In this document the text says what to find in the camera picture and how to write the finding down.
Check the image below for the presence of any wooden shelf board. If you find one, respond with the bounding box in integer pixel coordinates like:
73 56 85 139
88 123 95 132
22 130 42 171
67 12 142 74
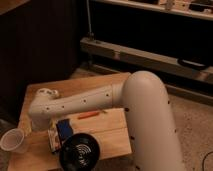
93 0 213 21

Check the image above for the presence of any long grey case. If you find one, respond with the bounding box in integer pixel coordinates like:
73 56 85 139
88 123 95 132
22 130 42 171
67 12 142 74
80 37 213 84

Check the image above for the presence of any orange carrot toy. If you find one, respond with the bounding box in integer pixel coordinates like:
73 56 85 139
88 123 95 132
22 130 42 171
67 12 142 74
77 110 107 119

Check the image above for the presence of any metal vertical pole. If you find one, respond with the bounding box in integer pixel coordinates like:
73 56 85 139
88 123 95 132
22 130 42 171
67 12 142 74
86 0 94 41

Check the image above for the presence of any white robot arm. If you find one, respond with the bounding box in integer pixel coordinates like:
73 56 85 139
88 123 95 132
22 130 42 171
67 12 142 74
28 71 186 171

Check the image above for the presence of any white boxed eraser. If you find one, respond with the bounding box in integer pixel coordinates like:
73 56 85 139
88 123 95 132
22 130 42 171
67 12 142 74
47 122 61 154

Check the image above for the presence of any translucent plastic cup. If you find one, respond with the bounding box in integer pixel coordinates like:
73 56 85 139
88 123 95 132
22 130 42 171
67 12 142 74
0 128 28 154

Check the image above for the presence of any blue rectangular block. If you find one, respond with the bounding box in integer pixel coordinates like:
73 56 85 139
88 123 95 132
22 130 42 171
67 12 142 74
56 119 73 141

